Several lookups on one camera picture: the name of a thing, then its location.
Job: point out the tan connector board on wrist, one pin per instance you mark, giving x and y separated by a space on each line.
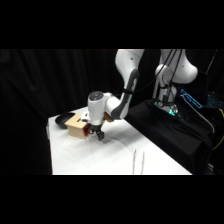
108 117

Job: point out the blue lit frame device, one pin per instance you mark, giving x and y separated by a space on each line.
191 98

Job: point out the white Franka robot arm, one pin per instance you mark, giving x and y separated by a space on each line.
126 86

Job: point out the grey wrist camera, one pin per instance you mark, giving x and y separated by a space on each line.
85 116

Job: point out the black bowl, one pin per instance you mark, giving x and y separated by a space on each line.
63 120

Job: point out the thin metal rod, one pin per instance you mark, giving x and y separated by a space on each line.
142 162
134 161

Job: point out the black curtain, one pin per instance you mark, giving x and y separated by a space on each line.
40 83

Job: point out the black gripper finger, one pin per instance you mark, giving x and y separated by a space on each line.
90 131
101 135

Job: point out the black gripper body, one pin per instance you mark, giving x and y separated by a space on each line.
96 127

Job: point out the black cloth-covered robot stand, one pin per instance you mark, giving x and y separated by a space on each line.
166 130

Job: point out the light wooden drawer box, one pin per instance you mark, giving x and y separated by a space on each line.
75 125

